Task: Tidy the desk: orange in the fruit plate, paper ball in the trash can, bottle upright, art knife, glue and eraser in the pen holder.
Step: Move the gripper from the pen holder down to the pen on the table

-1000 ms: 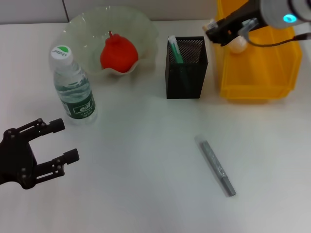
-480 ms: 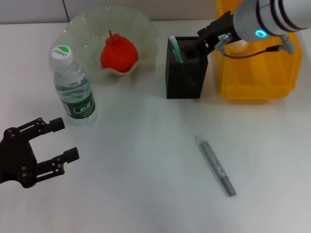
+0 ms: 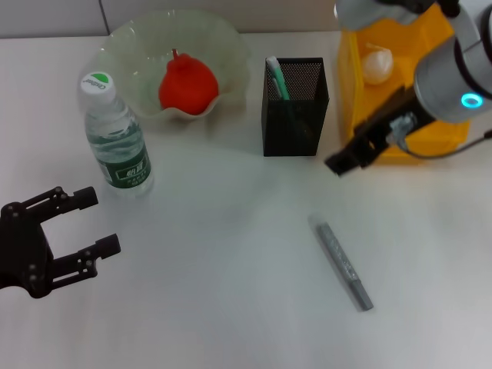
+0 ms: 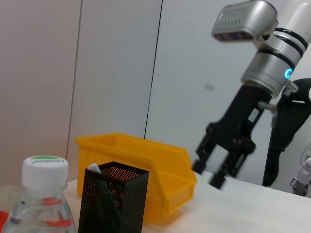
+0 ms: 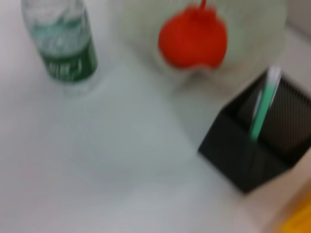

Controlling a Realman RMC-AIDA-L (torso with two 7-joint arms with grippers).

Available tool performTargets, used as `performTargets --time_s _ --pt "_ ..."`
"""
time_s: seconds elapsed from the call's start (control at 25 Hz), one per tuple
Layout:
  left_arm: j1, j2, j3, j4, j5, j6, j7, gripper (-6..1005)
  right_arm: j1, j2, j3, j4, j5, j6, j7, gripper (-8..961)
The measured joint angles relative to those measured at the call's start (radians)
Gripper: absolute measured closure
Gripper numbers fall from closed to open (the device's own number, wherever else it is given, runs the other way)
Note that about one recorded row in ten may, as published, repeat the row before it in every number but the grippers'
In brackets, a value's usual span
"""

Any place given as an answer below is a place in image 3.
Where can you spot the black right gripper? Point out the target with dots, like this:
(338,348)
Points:
(384,130)

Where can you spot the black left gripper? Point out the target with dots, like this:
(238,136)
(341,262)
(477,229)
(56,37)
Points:
(23,253)

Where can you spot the clear green-label water bottle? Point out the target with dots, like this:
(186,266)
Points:
(119,153)

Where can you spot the grey marker pen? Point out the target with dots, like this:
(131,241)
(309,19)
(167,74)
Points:
(342,261)

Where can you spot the white paper ball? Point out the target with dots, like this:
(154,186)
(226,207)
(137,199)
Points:
(378,67)

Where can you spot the mint green pen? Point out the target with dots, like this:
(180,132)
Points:
(278,78)

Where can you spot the black mesh pen holder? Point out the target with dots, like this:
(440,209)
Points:
(303,127)

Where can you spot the orange-red toy fruit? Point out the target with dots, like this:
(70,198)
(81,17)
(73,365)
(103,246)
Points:
(188,86)

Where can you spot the translucent wavy fruit bowl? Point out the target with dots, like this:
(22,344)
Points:
(134,46)

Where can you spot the yellow plastic bin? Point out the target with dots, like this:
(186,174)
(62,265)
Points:
(434,134)

